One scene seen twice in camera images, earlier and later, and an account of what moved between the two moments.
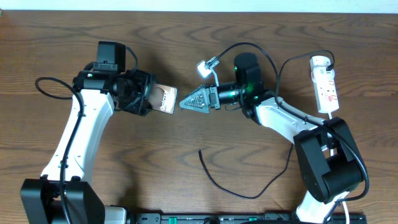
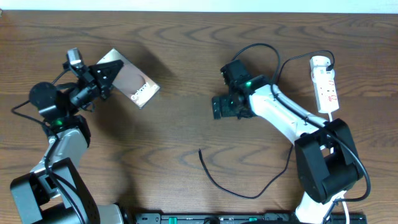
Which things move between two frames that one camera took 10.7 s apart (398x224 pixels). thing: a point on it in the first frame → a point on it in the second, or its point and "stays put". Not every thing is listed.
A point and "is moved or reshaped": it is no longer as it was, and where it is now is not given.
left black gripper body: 147,94 → 94,81
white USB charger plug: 319,61 stays put
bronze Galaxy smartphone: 163,98 is moved or reshaped
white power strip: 326,89 stays put
